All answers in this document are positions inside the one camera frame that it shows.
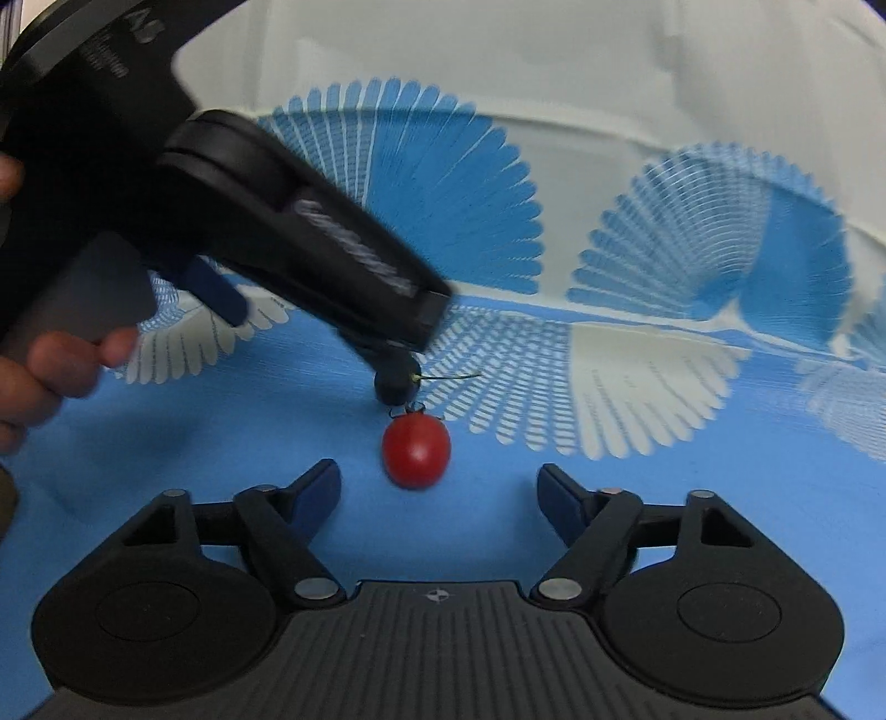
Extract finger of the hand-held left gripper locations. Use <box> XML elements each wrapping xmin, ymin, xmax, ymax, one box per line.
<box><xmin>228</xmin><ymin>148</ymin><xmax>454</xmax><ymax>371</ymax></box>
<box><xmin>183</xmin><ymin>258</ymin><xmax>248</xmax><ymax>328</ymax></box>

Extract dark cherry with stem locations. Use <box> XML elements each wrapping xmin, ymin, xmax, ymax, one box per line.
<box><xmin>374</xmin><ymin>349</ymin><xmax>483</xmax><ymax>407</ymax></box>

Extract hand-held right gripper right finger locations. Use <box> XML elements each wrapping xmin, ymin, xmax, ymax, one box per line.
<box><xmin>529</xmin><ymin>464</ymin><xmax>759</xmax><ymax>605</ymax></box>

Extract person's left hand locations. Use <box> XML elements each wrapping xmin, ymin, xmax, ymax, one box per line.
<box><xmin>0</xmin><ymin>156</ymin><xmax>140</xmax><ymax>456</ymax></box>

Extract red cherry tomato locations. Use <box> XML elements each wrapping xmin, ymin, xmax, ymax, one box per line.
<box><xmin>382</xmin><ymin>410</ymin><xmax>453</xmax><ymax>490</ymax></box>

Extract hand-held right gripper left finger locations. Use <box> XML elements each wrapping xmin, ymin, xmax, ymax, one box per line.
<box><xmin>125</xmin><ymin>458</ymin><xmax>347</xmax><ymax>606</ymax></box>

